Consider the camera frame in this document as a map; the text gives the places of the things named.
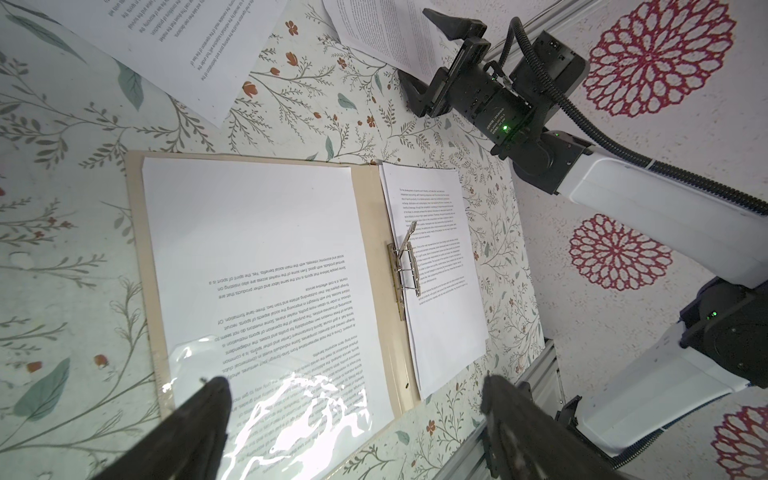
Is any white printed paper sheet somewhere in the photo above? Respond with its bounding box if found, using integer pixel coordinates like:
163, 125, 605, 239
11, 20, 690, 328
141, 157, 394, 479

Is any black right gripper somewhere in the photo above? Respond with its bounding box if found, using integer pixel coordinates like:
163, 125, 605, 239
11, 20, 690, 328
398, 8, 533, 147

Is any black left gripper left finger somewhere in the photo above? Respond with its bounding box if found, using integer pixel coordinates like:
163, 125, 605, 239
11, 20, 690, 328
96, 376, 232, 480

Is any beige paper folder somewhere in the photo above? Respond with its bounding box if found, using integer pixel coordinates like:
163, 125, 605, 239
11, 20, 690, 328
124, 149, 490, 480

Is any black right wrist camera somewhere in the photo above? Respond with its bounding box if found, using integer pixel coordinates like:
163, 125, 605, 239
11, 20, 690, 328
510, 30, 590, 122

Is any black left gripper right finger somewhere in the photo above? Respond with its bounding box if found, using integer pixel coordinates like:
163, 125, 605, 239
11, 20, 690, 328
481, 375, 622, 480

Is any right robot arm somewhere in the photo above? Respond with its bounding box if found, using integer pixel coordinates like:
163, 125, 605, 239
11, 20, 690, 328
400, 1, 767, 467

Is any metal folder clip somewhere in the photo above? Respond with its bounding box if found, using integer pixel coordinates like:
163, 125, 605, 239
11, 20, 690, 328
387, 221, 422, 322

